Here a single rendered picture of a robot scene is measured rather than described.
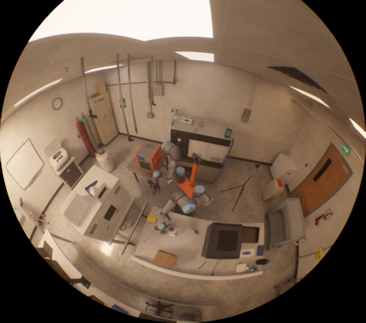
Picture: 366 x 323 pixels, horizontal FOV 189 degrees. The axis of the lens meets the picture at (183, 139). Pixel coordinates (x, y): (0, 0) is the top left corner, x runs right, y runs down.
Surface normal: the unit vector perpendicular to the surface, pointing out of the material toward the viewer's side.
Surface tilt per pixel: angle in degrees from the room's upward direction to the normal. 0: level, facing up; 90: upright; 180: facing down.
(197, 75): 90
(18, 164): 90
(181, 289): 0
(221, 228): 0
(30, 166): 90
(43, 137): 90
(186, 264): 0
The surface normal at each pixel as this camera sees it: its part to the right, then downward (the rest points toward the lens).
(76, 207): 0.66, -0.49
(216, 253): 0.05, -0.80
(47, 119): 0.97, 0.19
